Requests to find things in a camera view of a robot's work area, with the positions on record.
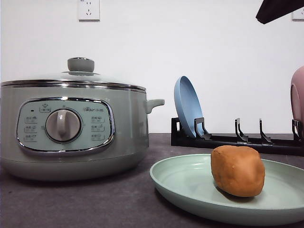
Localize white wall socket left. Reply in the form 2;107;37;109
78;0;100;22

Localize green electric steamer pot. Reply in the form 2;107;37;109
0;79;165;181

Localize blue plate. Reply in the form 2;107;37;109
174;76;203;137

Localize brown potato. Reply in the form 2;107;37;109
210;145;265;197

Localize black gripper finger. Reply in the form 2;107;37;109
256;0;304;24

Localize pink plate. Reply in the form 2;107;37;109
290;66;304;128

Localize green plate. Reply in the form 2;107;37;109
149;154;304;226

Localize white wall socket right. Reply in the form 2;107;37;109
292;7;304;21

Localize white wall socket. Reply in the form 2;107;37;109
292;7;304;21
78;0;100;22

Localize grey table mat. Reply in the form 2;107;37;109
0;133;304;228

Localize glass steamer lid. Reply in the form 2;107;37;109
0;57;147;91

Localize black plate rack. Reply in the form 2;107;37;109
171;118;304;154

